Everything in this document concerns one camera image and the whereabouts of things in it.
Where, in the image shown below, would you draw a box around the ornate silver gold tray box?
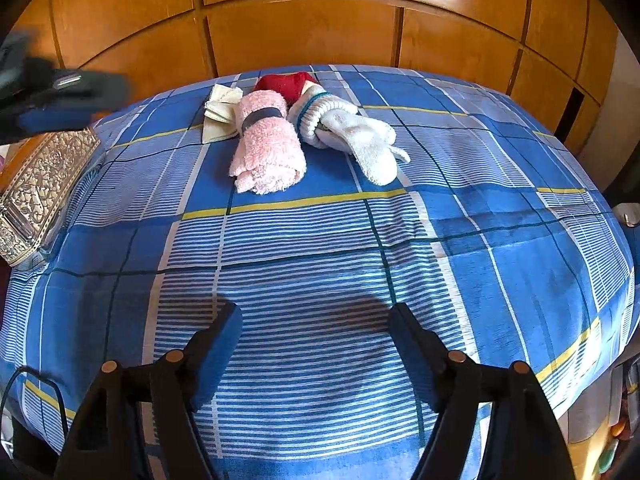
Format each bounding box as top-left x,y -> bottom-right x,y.
1,127 -> 101,268

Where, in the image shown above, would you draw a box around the cream cloth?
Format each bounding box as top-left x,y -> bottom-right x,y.
202,84 -> 243,144

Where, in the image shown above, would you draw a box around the pink fuzzy towel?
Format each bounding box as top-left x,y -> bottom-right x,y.
229,90 -> 307,195

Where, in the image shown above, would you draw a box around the red fuzzy sock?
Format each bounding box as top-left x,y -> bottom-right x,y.
254,72 -> 318,107

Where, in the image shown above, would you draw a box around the white knit mitten socks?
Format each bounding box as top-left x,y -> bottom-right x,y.
288,81 -> 410,186

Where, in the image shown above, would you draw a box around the blue plaid bed sheet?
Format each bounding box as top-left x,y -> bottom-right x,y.
1,65 -> 639,479

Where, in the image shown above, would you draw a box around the black cable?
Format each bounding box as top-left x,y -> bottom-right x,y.
0,365 -> 70,441

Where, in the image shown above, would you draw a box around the wooden wardrobe wall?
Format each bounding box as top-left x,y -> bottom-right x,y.
1,0 -> 618,153

